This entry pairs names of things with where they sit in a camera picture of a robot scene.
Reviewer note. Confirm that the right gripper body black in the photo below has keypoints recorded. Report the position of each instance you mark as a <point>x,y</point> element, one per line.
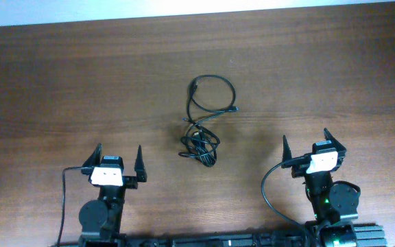
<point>300,170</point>

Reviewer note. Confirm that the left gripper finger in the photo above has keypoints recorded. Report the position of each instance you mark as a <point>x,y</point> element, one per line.
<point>139,167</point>
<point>92,161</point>

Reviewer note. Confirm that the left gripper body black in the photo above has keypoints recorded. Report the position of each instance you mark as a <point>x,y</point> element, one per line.
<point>129,182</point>

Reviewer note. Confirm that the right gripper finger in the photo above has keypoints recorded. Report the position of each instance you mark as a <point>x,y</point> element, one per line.
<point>287,157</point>
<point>341,150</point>

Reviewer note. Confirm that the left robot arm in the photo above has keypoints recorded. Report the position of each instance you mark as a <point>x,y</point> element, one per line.
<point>101,218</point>

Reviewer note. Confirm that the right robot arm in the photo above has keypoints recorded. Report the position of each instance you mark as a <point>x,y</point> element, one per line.
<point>334,203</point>

